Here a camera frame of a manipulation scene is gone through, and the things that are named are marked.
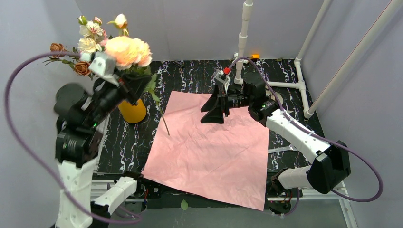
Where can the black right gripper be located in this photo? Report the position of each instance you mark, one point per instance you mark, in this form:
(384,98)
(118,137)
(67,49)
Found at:
(223,102)

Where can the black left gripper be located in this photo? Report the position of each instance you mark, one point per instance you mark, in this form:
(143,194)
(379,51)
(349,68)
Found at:
(125,85)

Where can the pink wrapping paper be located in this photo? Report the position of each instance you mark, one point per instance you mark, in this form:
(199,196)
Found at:
(223,162)

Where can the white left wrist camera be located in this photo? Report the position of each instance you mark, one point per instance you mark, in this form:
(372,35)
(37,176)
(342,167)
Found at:
(101,64)

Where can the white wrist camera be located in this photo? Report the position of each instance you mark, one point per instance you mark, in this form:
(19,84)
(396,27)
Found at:
(221,79)
(101,64)

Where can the yellow cylindrical vase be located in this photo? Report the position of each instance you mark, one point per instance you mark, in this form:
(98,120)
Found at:
(132,113)

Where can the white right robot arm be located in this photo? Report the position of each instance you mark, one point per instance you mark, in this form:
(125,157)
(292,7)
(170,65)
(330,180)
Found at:
(328,165)

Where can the silver open-end wrench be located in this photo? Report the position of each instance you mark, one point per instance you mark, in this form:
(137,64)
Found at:
(282,149)

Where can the small peach rose stem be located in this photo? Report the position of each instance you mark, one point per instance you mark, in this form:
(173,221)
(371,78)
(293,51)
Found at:
(133,55)

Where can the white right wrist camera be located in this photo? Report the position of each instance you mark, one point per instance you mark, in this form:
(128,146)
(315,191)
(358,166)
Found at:
(221,79)

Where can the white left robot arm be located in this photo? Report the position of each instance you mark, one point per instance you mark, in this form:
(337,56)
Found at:
(77,146)

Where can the cream ribbon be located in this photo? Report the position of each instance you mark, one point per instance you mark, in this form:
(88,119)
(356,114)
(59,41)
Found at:
(275,96)

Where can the pink rose stem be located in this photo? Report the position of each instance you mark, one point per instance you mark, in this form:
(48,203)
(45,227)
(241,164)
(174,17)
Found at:
(102,37)

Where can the brown dried rose stem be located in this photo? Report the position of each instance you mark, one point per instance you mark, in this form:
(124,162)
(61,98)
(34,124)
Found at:
(81,68)

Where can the green fallen leaf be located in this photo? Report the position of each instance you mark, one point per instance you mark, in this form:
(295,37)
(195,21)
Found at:
(184,205)

